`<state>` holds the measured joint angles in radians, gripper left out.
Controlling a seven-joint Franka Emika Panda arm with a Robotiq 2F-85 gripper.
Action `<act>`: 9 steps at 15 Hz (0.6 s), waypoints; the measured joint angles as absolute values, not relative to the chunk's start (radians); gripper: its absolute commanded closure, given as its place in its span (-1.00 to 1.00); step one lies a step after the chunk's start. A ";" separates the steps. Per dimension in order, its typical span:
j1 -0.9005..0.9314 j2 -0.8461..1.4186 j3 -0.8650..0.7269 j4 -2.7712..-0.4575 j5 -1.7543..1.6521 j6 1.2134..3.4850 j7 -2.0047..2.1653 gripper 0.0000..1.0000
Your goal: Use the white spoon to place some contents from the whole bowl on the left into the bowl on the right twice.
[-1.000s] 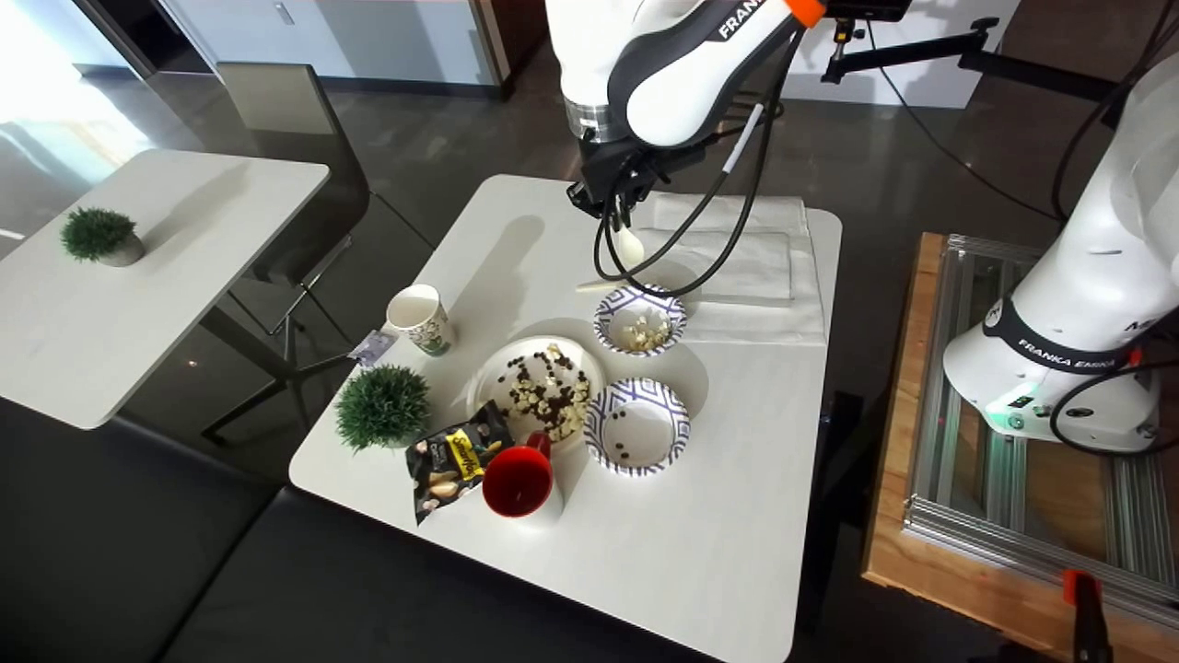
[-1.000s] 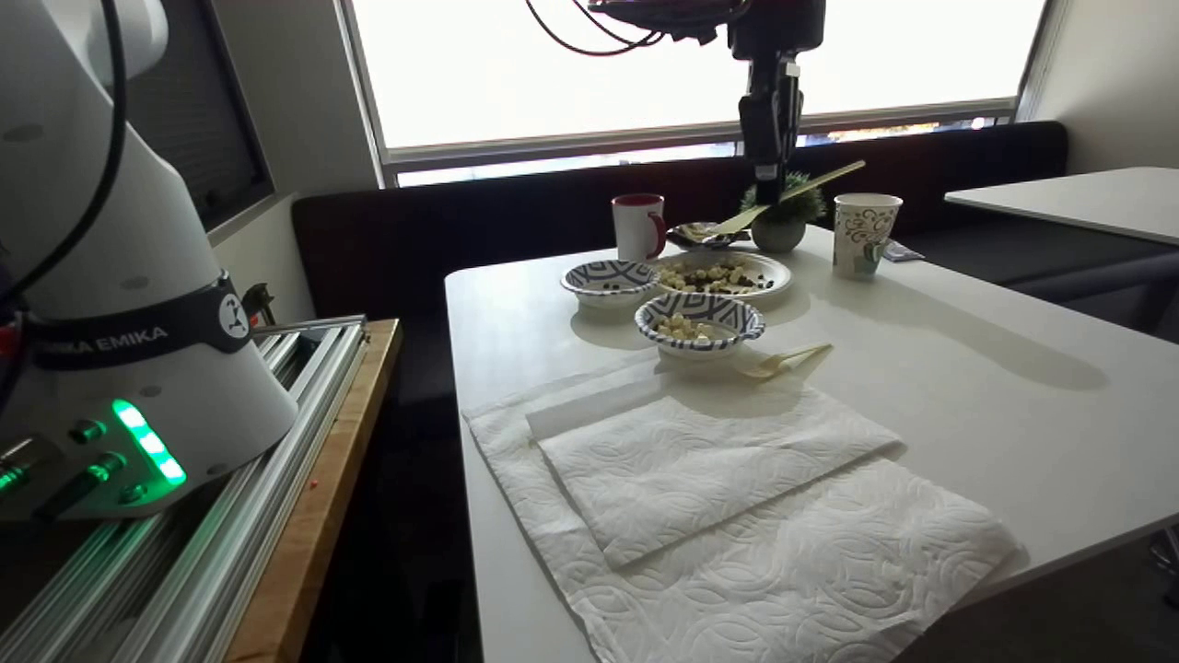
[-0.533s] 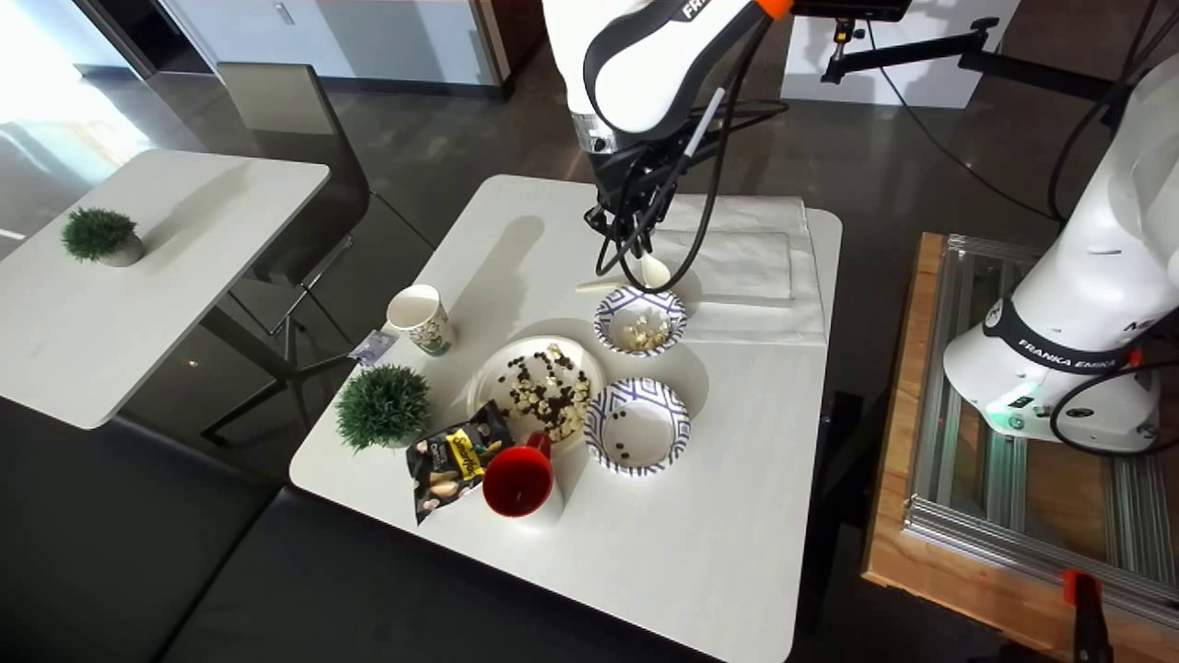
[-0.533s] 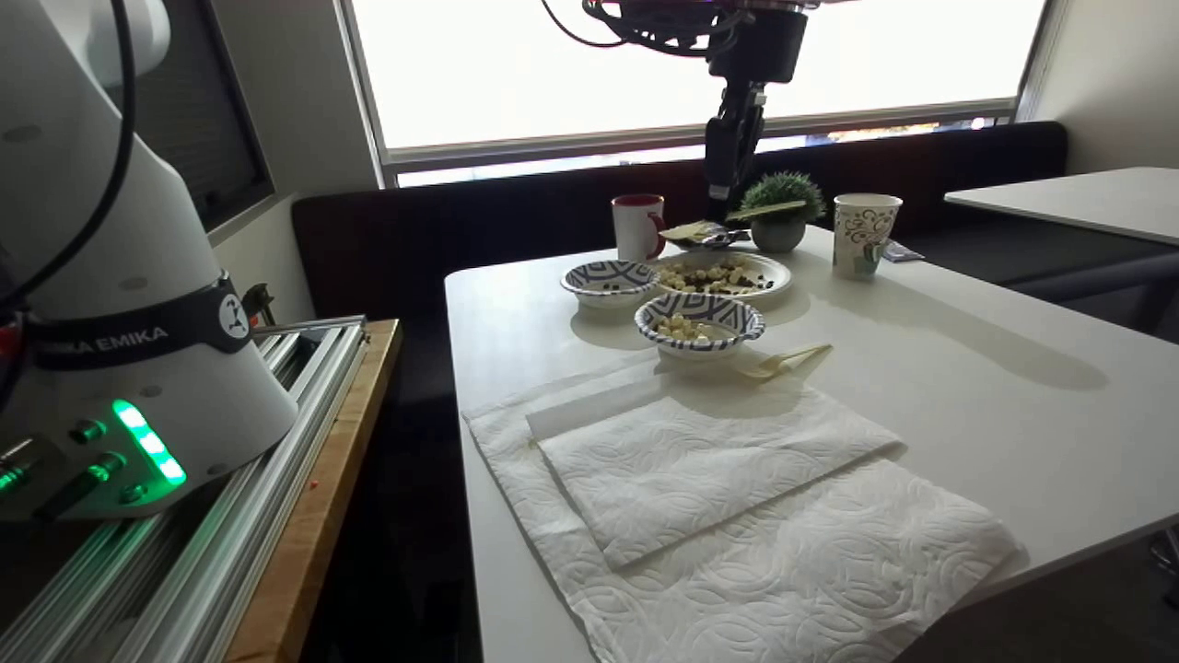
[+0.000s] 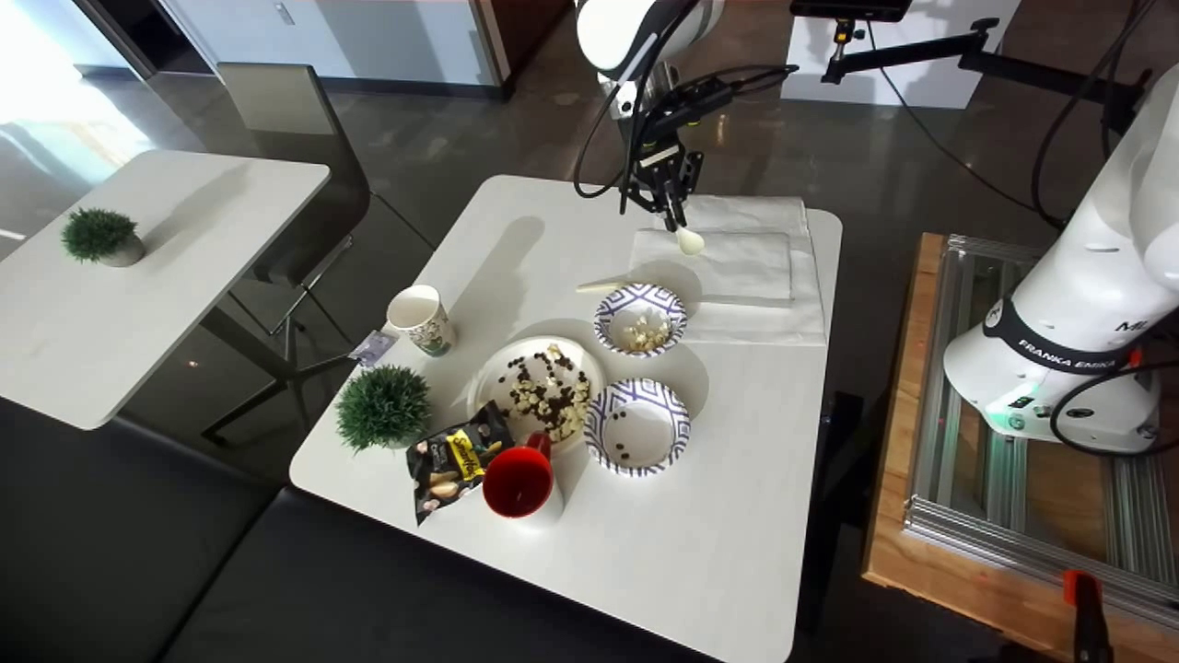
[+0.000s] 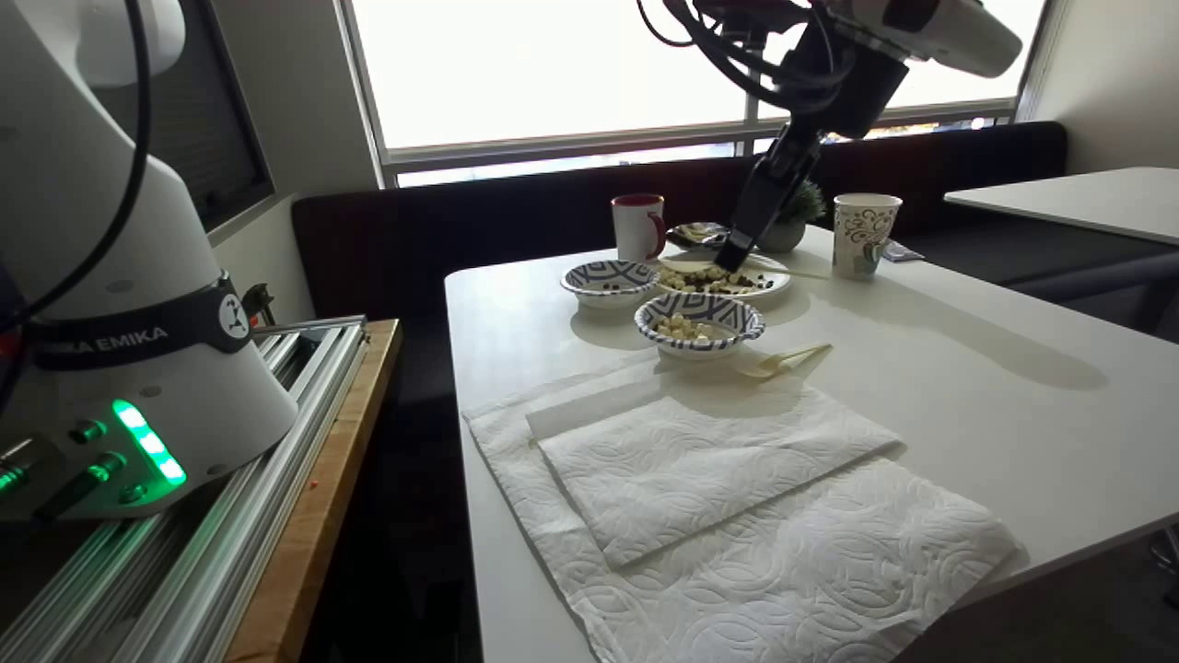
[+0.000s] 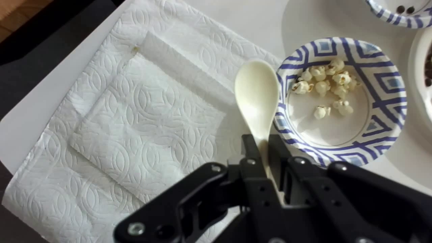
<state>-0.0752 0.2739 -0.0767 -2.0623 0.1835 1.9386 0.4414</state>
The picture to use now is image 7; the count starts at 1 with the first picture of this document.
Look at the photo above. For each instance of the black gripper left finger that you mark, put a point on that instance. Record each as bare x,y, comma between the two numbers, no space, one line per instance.
252,193

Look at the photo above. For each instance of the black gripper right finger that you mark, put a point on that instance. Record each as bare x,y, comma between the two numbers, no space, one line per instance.
325,197

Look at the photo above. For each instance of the large white paper towel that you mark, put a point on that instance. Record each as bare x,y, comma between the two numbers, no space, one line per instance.
45,203

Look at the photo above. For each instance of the popcorn pieces in bowl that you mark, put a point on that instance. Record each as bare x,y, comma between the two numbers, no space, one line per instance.
322,85

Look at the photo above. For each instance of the small folded paper towel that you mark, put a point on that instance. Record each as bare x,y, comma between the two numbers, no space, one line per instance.
149,135

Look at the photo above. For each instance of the wooden base board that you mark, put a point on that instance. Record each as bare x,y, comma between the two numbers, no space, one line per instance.
18,14

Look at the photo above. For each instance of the blue patterned bowl with popcorn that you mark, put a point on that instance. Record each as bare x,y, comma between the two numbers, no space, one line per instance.
383,89

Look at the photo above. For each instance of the white plastic spoon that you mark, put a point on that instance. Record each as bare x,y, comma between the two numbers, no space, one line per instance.
257,99

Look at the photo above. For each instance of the blue patterned bowl with beans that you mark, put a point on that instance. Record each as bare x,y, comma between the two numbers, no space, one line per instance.
392,18

